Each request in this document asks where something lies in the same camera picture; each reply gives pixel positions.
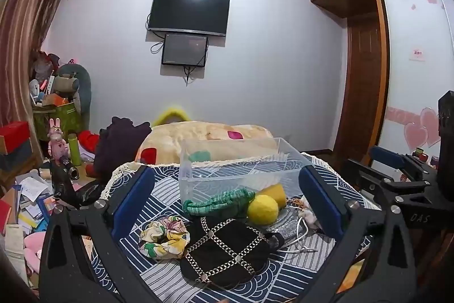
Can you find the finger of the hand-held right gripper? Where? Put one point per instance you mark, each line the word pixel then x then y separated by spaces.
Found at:
pixel 360 175
pixel 386 154

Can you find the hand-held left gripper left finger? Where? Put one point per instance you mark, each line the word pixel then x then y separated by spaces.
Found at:
pixel 133 200

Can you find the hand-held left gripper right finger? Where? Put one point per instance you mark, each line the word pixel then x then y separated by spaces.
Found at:
pixel 321 203

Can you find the small floral fabric pouch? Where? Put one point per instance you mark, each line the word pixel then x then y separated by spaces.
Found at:
pixel 310 214

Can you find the small red jar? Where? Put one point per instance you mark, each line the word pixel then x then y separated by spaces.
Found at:
pixel 422 157

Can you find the blue white wave-pattern tablecloth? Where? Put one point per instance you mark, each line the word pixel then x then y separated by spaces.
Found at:
pixel 161 189

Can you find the yellow sponge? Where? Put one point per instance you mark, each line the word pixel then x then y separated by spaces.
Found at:
pixel 276 193

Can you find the floral fabric scrunchie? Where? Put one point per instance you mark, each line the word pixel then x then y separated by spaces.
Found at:
pixel 163 239

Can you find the dark purple plush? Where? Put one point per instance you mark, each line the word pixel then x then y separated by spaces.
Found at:
pixel 119 143

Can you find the yellow felt ball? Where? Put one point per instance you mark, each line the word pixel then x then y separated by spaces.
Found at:
pixel 262 210

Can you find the white wardrobe door with hearts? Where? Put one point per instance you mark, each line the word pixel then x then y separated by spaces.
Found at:
pixel 418 83

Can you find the black flashlight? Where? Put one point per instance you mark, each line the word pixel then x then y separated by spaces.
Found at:
pixel 69 167

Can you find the brown wooden door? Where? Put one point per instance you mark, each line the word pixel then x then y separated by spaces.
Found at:
pixel 361 86

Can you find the red cloth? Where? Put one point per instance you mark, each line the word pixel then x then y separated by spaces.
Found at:
pixel 88 141

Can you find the green bottle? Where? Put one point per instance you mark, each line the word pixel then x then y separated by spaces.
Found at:
pixel 74 150

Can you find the green knitted cloth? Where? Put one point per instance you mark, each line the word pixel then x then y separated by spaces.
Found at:
pixel 216 203

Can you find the pink bunny toy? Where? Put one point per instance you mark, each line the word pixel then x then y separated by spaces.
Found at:
pixel 57 143

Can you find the yellow fuzzy plush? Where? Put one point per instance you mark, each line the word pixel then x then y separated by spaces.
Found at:
pixel 172 113

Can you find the clear plastic storage bin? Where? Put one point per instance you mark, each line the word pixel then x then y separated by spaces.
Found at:
pixel 227 178

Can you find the pile of papers and books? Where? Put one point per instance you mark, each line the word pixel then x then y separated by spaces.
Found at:
pixel 28 196

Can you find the green bag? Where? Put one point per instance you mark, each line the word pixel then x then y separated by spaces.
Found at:
pixel 65 118

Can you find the pink plush toy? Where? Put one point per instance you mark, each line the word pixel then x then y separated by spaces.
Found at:
pixel 35 246

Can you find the grey box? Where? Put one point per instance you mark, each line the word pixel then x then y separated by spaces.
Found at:
pixel 16 155

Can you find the grey plush toy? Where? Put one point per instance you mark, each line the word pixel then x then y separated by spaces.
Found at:
pixel 79 86

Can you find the red box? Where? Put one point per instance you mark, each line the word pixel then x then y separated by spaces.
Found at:
pixel 14 134

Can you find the small white fan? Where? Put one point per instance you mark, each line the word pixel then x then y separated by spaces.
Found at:
pixel 34 90

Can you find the striped brown curtain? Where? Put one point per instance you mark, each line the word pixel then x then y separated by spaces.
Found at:
pixel 24 40

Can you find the pink wall sticker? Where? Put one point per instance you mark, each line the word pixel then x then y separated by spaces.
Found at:
pixel 417 53

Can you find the small wall-mounted monitor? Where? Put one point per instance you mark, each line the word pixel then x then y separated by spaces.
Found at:
pixel 184 50

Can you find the wall-mounted black television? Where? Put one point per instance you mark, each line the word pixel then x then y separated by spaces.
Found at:
pixel 188 12

